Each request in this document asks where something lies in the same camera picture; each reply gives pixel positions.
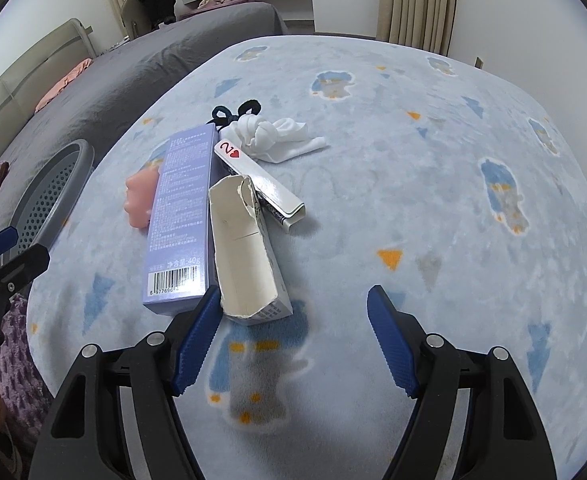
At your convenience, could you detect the light blue printed rug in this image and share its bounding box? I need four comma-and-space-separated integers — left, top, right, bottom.
26, 35, 587, 480

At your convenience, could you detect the pink cloth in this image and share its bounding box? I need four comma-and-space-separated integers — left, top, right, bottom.
34, 57, 94, 111

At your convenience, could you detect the long purple box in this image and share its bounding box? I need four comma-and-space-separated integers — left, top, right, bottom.
143, 121, 221, 317

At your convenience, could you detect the beige chair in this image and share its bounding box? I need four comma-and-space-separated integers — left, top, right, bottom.
120, 0, 146, 41

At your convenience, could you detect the playing card box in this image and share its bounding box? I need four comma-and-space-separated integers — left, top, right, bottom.
213, 137, 307, 233

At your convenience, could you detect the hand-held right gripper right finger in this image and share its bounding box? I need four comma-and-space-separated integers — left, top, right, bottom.
367, 285, 559, 480

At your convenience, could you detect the grey perforated plastic basket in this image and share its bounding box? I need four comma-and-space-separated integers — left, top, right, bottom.
10, 140, 95, 256

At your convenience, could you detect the black hair tie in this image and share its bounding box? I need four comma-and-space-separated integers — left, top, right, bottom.
209, 100, 256, 128

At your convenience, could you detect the bed with grey bedspread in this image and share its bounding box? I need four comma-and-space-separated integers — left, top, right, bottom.
0, 2, 289, 201

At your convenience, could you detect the black garment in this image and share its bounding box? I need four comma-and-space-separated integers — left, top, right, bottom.
130, 0, 176, 27

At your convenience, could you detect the beige curtain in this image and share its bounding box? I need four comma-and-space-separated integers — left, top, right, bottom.
376, 0, 459, 56

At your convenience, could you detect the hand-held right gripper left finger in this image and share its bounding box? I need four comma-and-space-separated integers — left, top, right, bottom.
28, 287, 224, 480

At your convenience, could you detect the pink soft toy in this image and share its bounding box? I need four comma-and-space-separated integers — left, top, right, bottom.
124, 170, 161, 233

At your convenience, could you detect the white sock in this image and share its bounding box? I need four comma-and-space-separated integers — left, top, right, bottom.
220, 114, 330, 165

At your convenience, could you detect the torn white purple box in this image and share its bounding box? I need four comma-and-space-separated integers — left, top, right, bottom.
208, 175, 294, 327

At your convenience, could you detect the beige padded headboard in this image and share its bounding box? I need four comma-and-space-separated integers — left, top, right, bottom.
0, 17, 99, 148

